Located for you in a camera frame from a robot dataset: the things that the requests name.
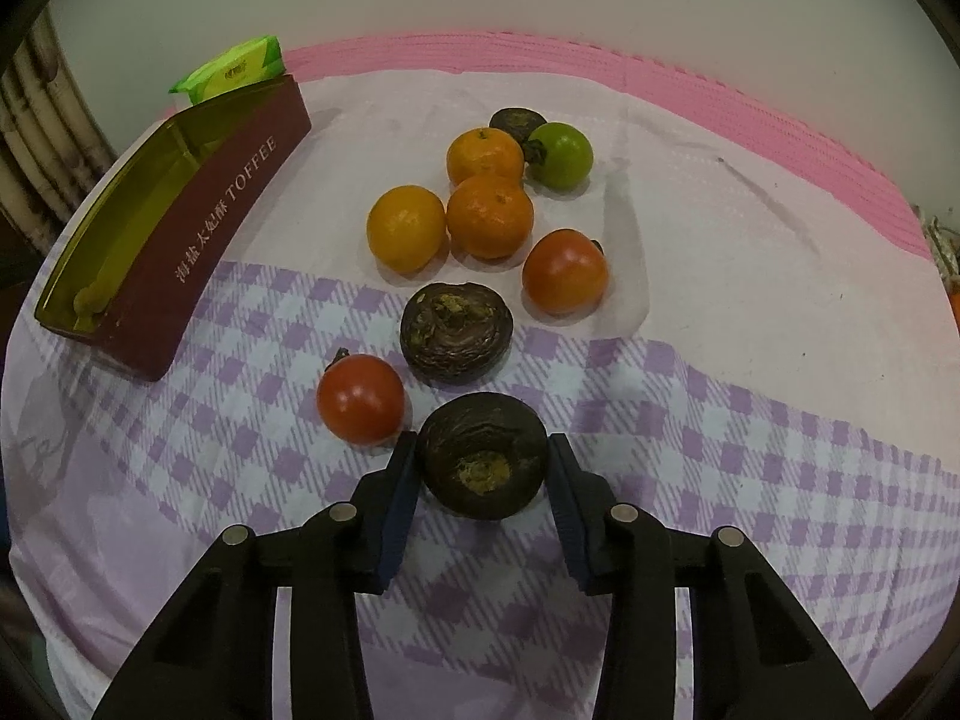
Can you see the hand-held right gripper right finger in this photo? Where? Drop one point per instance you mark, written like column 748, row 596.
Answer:
column 568, row 517

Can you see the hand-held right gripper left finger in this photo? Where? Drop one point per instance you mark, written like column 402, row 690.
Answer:
column 401, row 525

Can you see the dark brown wrinkled fruit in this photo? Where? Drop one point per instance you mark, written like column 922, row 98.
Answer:
column 480, row 465
column 514, row 120
column 456, row 345

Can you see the red persimmon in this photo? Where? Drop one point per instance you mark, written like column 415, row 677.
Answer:
column 564, row 271
column 360, row 400

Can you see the yellow-orange round orange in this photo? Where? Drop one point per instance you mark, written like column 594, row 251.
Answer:
column 406, row 229

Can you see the orange mandarin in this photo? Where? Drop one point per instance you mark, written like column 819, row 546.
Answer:
column 486, row 156
column 490, row 216

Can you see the green persimmon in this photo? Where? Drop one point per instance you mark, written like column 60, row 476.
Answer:
column 561, row 157

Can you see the maroon tin box gold inside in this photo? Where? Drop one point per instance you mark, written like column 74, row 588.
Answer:
column 210, row 202

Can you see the white purple checked cloth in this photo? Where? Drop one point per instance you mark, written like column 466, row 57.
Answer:
column 712, row 277

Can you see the pink ribbed blanket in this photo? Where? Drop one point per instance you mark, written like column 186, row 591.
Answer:
column 675, row 82

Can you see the green tissue pack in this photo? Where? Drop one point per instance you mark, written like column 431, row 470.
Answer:
column 232, row 67

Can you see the patterned beige curtain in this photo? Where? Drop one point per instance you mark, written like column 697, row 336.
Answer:
column 37, row 127

